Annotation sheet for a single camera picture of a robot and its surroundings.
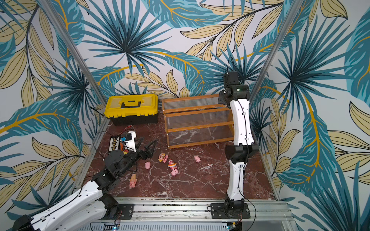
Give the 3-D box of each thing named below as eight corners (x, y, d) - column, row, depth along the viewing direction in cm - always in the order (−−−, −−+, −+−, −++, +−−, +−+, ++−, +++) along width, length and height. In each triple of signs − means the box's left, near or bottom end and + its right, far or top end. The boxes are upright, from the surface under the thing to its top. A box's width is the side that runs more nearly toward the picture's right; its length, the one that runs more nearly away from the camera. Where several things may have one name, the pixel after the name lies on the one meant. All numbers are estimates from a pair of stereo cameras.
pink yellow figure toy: (158, 160, 93) (157, 158, 90) (161, 154, 96) (160, 151, 93) (165, 163, 92) (165, 161, 89) (169, 157, 95) (168, 154, 92)
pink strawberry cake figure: (166, 164, 91) (165, 162, 88) (170, 160, 93) (170, 158, 90) (173, 171, 89) (173, 169, 86) (178, 166, 91) (178, 164, 88)
